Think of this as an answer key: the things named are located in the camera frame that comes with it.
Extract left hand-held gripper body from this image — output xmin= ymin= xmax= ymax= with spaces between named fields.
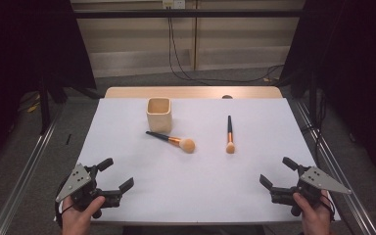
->
xmin=55 ymin=163 xmax=123 ymax=219

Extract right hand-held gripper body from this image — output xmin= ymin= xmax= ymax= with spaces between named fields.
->
xmin=269 ymin=164 xmax=353 ymax=217

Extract small makeup brush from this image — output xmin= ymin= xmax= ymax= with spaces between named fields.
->
xmin=225 ymin=115 xmax=236 ymax=155

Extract large makeup brush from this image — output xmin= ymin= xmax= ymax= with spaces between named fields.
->
xmin=145 ymin=130 xmax=197 ymax=155

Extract beige square cup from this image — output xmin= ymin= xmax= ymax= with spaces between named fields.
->
xmin=145 ymin=97 xmax=173 ymax=134

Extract person's right hand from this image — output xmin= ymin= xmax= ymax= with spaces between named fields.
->
xmin=292 ymin=190 xmax=336 ymax=235

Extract person's left hand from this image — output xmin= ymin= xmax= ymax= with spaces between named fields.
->
xmin=61 ymin=195 xmax=106 ymax=235

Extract white table mat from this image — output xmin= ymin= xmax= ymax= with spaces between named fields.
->
xmin=58 ymin=97 xmax=342 ymax=224

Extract black stand leg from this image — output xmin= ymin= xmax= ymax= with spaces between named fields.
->
xmin=38 ymin=76 xmax=52 ymax=135

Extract black curtain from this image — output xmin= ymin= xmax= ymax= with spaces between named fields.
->
xmin=278 ymin=0 xmax=376 ymax=187
xmin=0 ymin=0 xmax=97 ymax=174

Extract black horizontal bar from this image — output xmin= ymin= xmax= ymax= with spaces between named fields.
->
xmin=72 ymin=9 xmax=305 ymax=19

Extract metal floor rail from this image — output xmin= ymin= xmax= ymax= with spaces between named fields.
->
xmin=0 ymin=104 xmax=65 ymax=235
xmin=295 ymin=99 xmax=376 ymax=235

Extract right hand-held gripper cable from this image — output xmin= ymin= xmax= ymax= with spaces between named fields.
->
xmin=319 ymin=194 xmax=337 ymax=223

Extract hand-held gripper cable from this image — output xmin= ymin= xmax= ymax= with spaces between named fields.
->
xmin=54 ymin=175 xmax=76 ymax=229
xmin=319 ymin=194 xmax=337 ymax=223

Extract left hand-held gripper cable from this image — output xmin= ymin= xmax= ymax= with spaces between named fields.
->
xmin=54 ymin=175 xmax=76 ymax=229

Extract black floor cables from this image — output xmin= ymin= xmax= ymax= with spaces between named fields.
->
xmin=302 ymin=94 xmax=328 ymax=155

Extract black wall cable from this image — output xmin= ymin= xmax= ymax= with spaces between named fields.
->
xmin=166 ymin=6 xmax=285 ymax=84

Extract white wall socket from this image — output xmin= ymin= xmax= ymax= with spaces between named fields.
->
xmin=162 ymin=0 xmax=186 ymax=10

